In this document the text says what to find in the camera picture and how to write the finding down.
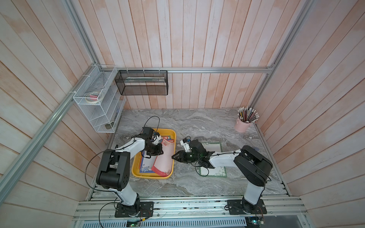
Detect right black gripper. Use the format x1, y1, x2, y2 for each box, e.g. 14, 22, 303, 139
171, 150, 201, 163

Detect yellow plastic storage tray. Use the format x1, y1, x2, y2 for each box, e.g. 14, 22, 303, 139
131, 128, 176, 179

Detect green floral stationery paper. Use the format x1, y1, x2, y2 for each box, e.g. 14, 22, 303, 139
196, 142, 228, 178

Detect pink red-bordered stationery paper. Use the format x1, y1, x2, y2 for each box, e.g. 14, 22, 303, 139
151, 138, 175, 177

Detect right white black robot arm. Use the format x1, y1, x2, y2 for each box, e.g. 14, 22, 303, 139
172, 139, 273, 215

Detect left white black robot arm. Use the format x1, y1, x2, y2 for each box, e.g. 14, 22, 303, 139
96, 127, 163, 218

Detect stack of coloured stationery paper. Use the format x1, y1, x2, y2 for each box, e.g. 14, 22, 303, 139
140, 136, 172, 173

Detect pink pencil cup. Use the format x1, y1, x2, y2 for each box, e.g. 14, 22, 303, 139
234, 118, 251, 133

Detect bundle of pencils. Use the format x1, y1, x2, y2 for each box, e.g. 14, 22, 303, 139
238, 107, 259, 124

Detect tape roll on shelf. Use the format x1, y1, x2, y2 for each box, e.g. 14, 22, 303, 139
85, 91, 103, 104

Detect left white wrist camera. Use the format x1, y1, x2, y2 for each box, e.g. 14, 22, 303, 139
152, 133, 163, 145

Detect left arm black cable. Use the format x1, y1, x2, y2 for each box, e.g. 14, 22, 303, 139
84, 115, 161, 228

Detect black mesh wall basket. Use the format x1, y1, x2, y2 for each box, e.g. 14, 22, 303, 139
115, 69, 169, 96

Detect white wire wall shelf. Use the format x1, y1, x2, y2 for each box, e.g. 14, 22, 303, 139
73, 65, 125, 133

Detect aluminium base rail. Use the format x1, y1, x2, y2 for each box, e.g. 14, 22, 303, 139
73, 195, 308, 221

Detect horizontal aluminium frame bar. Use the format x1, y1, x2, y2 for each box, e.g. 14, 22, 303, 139
100, 65, 274, 74

